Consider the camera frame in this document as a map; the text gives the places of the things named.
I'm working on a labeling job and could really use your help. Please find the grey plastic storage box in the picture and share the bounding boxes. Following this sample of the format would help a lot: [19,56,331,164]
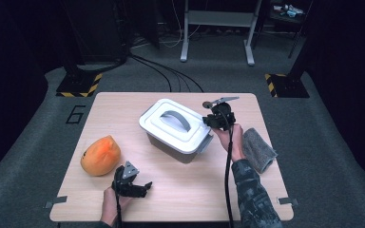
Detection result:
[144,131,215,164]

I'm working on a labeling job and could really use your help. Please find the white metal desk frame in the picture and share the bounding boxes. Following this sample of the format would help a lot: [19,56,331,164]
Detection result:
[180,0,263,67]

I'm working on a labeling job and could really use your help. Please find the right hand-held gripper cable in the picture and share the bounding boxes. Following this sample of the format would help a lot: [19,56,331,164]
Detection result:
[217,107,236,228]

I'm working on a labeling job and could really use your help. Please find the dark shelf with clutter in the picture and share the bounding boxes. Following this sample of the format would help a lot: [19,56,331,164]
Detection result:
[269,2,307,23]

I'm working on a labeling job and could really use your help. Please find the left hand-held gripper cable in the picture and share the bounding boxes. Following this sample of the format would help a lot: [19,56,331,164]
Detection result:
[113,170,124,228]

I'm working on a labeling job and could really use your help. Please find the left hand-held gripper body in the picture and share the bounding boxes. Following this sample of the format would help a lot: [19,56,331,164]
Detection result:
[111,161,141,199]

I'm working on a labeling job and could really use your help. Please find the orange plush toy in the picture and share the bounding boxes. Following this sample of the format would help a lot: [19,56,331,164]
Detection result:
[80,135,122,178]

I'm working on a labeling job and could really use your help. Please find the black stand base striped edge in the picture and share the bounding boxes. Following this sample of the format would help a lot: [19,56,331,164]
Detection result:
[264,73,311,99]
[55,72,104,99]

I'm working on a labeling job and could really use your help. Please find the grey cloth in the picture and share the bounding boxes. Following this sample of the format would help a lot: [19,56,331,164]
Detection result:
[241,127,279,175]

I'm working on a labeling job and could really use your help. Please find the black floor cables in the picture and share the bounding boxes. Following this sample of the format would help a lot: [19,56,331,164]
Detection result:
[128,52,204,93]

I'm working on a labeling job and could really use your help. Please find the white lid with grey handle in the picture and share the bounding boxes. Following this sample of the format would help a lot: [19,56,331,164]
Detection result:
[138,98,213,156]

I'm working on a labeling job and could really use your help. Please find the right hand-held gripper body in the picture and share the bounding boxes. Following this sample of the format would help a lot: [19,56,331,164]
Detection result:
[207,96,240,131]

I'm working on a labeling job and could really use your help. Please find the person's right hand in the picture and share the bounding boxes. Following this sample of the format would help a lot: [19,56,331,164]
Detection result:
[212,123,246,163]

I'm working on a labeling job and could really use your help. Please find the person's left hand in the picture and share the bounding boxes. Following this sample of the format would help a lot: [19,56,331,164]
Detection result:
[100,187,133,227]

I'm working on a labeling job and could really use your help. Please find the hand-held gripper cable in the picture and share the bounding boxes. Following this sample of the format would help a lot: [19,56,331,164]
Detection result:
[217,107,236,228]
[113,170,124,228]

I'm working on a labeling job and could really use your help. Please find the grey tape piece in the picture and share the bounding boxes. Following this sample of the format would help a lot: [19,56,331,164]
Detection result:
[44,195,68,209]
[277,196,299,207]

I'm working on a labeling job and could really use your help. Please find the white cable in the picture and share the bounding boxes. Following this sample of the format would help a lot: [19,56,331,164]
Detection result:
[157,0,202,49]

